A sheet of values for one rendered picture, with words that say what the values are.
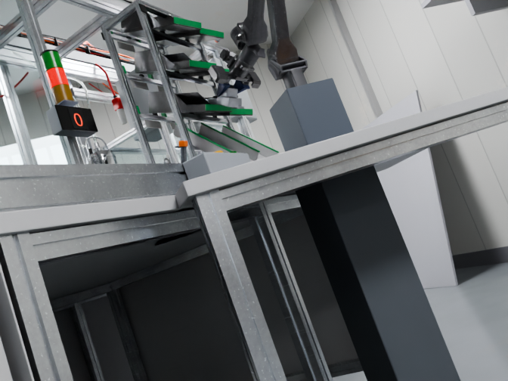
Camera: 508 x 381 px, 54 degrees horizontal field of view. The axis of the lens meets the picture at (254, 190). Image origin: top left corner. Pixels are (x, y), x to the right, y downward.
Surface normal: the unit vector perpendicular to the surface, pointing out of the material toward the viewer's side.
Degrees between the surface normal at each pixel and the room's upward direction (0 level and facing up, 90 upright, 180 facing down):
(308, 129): 90
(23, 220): 90
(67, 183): 90
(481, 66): 90
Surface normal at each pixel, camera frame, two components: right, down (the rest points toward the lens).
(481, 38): -0.90, 0.29
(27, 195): 0.81, -0.36
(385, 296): 0.28, -0.23
